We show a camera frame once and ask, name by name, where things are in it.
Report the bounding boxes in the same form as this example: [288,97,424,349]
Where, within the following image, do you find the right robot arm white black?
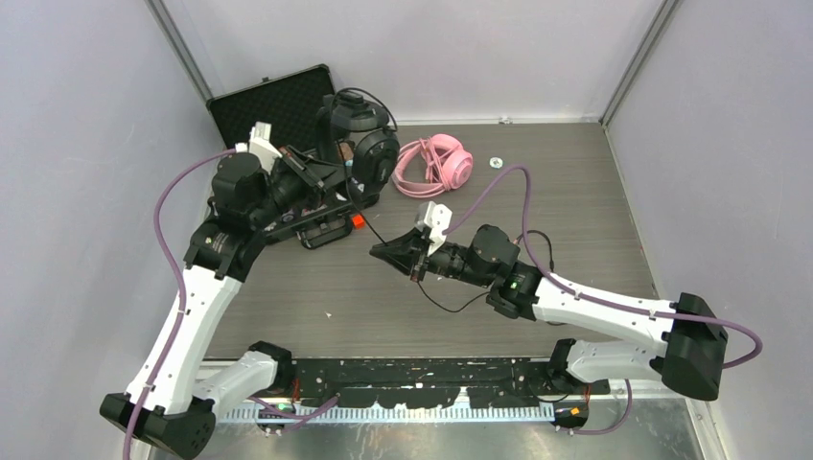
[369,224,729,401]

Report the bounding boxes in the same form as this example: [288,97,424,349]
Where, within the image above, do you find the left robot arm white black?
[100,141,323,459]

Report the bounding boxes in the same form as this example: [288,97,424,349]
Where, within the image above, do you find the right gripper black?
[371,225,494,288]

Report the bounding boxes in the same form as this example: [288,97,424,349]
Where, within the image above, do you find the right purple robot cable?
[444,165,764,437]

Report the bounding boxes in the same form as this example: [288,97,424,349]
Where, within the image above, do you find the pink headphones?
[391,133,474,198]

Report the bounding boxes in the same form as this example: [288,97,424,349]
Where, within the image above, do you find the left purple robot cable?
[122,149,249,460]

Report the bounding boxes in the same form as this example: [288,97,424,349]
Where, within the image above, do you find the black headphones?
[315,87,401,209]

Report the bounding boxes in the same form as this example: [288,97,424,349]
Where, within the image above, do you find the pink headphone cable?
[419,136,449,189]

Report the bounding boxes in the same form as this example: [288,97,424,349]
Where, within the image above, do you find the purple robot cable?
[122,149,249,460]
[444,165,764,437]

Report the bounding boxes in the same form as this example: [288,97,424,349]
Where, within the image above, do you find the black poker chip case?
[207,64,357,249]

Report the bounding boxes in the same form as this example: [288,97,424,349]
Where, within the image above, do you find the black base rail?
[264,357,610,409]

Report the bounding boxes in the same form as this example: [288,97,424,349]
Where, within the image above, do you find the black headphone cable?
[330,87,567,326]

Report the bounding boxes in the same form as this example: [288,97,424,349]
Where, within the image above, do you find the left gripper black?
[248,145,356,229]

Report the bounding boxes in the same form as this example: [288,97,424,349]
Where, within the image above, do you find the small orange cube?
[351,215,365,229]

